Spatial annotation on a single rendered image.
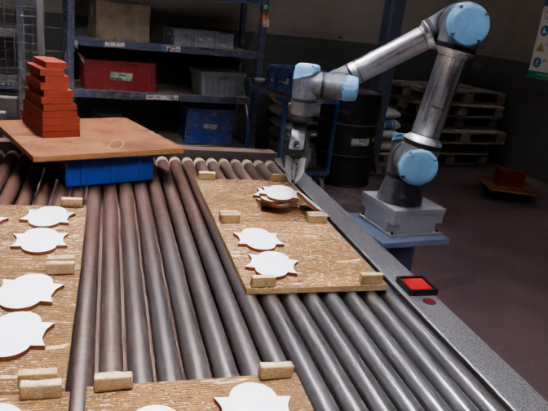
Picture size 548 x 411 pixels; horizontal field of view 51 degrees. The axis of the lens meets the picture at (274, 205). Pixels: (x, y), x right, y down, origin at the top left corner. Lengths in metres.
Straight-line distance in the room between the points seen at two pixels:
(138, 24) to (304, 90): 4.04
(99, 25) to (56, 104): 3.53
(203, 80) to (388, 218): 4.06
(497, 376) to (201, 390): 0.57
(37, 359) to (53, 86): 1.16
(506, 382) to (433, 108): 0.85
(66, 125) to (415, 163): 1.15
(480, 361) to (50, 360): 0.81
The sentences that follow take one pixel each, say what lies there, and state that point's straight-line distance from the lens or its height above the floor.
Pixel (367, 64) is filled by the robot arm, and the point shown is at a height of 1.40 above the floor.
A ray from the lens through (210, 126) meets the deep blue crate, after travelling 5.89.
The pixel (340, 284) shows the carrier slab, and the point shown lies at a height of 0.94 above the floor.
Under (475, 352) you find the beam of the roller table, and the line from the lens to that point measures 1.28.
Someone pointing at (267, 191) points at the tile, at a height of 0.99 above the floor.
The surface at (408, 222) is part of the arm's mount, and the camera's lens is 1.92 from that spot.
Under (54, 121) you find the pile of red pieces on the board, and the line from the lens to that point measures 2.06.
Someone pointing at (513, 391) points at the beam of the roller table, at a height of 0.92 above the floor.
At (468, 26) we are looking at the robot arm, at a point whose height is 1.54.
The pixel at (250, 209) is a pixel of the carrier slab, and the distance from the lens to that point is 1.78.
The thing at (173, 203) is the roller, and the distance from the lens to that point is 1.83.
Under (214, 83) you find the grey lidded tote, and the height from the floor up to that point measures 0.76.
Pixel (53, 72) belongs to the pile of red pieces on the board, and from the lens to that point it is 2.04.
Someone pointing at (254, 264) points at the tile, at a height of 0.95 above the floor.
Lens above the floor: 1.53
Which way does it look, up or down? 19 degrees down
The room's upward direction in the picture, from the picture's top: 7 degrees clockwise
